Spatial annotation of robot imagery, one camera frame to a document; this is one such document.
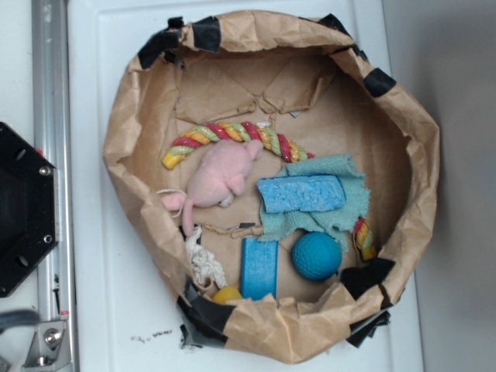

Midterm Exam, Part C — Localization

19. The metal corner bracket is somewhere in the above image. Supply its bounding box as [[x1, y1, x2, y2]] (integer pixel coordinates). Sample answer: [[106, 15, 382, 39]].
[[22, 320, 72, 371]]

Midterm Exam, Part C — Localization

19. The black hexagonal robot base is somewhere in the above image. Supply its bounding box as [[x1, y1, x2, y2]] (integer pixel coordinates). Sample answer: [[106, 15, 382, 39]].
[[0, 122, 57, 298]]

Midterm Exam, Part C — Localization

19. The white knotted rope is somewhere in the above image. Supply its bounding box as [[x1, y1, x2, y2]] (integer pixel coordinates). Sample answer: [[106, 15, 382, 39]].
[[184, 226, 229, 289]]

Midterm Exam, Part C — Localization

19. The teal cloth rag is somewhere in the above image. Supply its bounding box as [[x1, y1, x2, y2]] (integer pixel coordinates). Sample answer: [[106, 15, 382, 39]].
[[259, 153, 370, 253]]

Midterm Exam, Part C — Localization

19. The aluminium extrusion rail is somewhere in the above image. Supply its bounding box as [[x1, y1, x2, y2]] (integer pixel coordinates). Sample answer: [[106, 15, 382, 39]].
[[32, 1, 80, 371]]

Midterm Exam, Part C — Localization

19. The yellow ball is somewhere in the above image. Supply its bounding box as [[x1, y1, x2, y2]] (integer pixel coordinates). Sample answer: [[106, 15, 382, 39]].
[[212, 285, 243, 305]]

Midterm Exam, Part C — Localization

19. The pink plush bunny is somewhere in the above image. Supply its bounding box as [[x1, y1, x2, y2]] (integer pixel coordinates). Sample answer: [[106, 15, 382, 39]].
[[159, 139, 264, 237]]

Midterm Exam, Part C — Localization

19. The blue foam block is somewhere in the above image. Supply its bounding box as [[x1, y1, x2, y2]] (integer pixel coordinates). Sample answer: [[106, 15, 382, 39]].
[[240, 238, 278, 301]]

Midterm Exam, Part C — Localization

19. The white plastic tray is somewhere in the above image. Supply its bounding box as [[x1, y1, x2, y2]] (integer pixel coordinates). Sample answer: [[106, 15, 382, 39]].
[[66, 0, 425, 372]]

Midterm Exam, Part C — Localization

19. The brown paper bag bin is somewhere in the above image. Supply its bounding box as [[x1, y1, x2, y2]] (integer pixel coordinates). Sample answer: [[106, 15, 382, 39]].
[[103, 11, 439, 363]]

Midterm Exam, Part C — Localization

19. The blue sponge on cloth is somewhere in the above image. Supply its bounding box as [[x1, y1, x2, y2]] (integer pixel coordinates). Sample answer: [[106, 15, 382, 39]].
[[257, 175, 346, 214]]

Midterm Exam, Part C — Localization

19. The blue dimpled ball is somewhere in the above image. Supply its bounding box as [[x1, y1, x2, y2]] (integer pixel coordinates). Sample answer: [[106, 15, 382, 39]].
[[291, 232, 343, 281]]

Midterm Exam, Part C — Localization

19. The multicolour twisted rope toy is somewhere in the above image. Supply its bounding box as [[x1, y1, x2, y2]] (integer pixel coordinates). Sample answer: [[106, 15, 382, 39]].
[[162, 122, 377, 261]]

